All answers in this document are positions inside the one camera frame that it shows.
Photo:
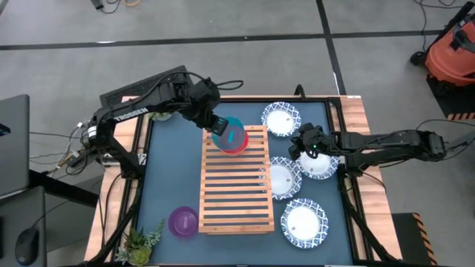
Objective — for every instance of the black rig support post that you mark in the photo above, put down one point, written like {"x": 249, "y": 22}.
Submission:
{"x": 118, "y": 226}
{"x": 365, "y": 226}

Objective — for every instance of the black side desk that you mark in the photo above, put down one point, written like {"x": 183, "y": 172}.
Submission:
{"x": 11, "y": 215}

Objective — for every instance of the black computer mouse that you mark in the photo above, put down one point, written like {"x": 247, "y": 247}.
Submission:
{"x": 26, "y": 246}

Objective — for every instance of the orange shop vacuum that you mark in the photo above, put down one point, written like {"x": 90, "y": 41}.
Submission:
{"x": 449, "y": 55}

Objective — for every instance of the black table frame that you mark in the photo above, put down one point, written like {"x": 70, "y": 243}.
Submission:
{"x": 259, "y": 100}

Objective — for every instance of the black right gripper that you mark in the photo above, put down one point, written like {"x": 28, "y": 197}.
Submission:
{"x": 315, "y": 139}

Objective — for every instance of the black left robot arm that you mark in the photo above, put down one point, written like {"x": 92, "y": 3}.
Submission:
{"x": 130, "y": 111}

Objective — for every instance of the round green succulent plant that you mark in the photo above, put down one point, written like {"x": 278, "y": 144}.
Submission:
{"x": 162, "y": 116}

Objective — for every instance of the red plastic bowl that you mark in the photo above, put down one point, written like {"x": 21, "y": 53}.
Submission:
{"x": 243, "y": 148}

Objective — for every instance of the wooden slatted shelf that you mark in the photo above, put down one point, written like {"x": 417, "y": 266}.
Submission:
{"x": 237, "y": 228}

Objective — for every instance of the black hazard-striped floor mat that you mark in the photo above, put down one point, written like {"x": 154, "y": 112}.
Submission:
{"x": 451, "y": 104}
{"x": 406, "y": 237}

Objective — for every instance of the black table clamp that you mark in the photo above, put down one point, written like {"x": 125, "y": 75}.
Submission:
{"x": 300, "y": 91}

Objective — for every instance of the teal plastic bowl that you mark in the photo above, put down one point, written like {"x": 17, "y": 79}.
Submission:
{"x": 234, "y": 130}

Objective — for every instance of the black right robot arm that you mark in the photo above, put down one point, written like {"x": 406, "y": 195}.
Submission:
{"x": 389, "y": 142}

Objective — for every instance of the purple plastic bowl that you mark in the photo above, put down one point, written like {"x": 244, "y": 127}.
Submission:
{"x": 183, "y": 222}

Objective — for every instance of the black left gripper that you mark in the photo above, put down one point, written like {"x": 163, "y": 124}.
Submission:
{"x": 204, "y": 102}

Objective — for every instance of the mixed spiky succulent plant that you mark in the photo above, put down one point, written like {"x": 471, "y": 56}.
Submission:
{"x": 139, "y": 248}

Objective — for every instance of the blue patterned paper bowl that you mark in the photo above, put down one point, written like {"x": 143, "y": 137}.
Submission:
{"x": 284, "y": 180}
{"x": 304, "y": 223}
{"x": 318, "y": 167}
{"x": 281, "y": 120}

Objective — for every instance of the blue table mat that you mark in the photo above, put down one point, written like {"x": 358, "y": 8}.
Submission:
{"x": 237, "y": 252}

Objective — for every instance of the grey laptop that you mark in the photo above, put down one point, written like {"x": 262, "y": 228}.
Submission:
{"x": 13, "y": 155}

